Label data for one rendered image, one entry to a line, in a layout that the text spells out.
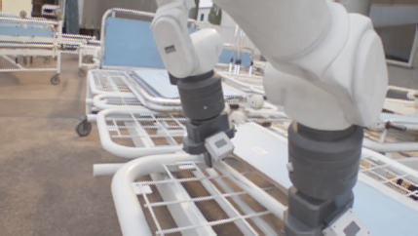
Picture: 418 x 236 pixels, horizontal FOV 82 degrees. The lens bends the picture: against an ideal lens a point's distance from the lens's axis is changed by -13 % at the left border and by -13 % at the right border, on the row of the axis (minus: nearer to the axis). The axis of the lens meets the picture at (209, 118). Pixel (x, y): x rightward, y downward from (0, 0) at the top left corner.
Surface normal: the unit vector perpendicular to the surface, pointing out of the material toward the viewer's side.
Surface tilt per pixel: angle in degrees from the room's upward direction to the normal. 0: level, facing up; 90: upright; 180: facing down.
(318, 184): 108
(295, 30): 124
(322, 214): 91
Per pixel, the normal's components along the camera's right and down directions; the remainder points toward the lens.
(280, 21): 0.05, 0.85
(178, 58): -0.50, 0.47
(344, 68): -0.12, 0.14
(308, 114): -0.72, 0.42
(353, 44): 0.04, -0.09
